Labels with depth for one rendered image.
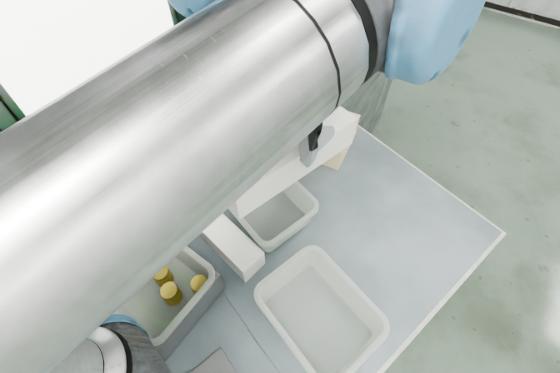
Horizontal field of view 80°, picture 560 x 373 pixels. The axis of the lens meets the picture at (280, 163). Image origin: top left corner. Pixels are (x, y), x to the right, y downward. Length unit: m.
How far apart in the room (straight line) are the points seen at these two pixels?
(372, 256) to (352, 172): 0.24
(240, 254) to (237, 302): 0.10
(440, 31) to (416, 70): 0.02
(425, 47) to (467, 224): 0.80
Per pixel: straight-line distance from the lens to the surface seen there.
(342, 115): 0.56
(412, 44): 0.17
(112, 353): 0.52
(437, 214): 0.94
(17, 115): 0.83
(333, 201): 0.88
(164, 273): 0.75
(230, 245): 0.75
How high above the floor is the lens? 1.48
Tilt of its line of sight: 51 degrees down
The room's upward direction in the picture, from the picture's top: straight up
